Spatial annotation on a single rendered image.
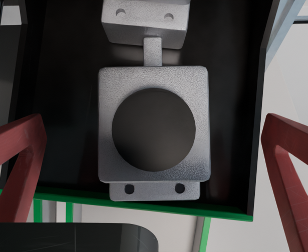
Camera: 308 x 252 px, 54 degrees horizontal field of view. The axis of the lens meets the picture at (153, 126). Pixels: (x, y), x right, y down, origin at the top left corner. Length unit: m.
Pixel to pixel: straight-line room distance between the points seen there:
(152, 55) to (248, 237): 0.42
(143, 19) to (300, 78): 1.03
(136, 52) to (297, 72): 0.96
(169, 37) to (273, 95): 0.52
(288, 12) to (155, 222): 0.23
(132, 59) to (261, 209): 0.42
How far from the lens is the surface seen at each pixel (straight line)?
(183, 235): 0.35
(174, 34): 0.16
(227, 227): 0.53
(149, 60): 0.16
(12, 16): 0.22
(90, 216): 0.34
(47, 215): 0.31
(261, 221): 0.55
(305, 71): 1.13
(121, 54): 0.19
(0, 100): 0.31
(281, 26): 0.24
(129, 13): 0.16
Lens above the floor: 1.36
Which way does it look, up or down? 61 degrees down
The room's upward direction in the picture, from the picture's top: 5 degrees clockwise
